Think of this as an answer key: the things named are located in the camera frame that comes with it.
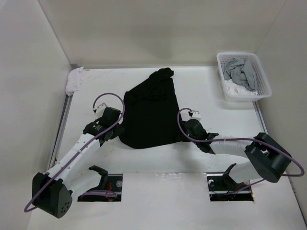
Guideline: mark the grey tank top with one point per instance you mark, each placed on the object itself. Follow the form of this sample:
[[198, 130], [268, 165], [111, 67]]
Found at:
[[241, 73]]

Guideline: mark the white plastic basket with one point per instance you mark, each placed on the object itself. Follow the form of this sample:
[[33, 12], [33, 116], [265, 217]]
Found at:
[[264, 90]]

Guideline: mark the white tank top in basket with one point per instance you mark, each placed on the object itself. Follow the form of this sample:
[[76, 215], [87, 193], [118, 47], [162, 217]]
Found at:
[[235, 89]]

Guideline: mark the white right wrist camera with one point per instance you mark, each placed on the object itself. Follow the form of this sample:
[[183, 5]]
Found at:
[[195, 115]]

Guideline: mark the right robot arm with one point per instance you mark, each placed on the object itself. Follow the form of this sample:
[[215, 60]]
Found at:
[[265, 162]]

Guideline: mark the folded white tank top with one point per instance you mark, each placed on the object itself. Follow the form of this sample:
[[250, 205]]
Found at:
[[74, 80]]

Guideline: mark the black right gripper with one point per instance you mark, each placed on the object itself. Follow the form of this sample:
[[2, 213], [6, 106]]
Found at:
[[182, 124]]

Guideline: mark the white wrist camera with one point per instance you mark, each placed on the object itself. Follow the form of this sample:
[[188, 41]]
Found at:
[[195, 115], [98, 111]]

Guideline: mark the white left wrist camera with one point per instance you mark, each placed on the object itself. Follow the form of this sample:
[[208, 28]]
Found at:
[[98, 111]]

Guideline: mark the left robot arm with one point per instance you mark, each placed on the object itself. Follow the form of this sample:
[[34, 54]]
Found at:
[[55, 190]]

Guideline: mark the black tank top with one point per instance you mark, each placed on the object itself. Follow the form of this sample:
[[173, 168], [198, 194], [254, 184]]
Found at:
[[151, 109]]

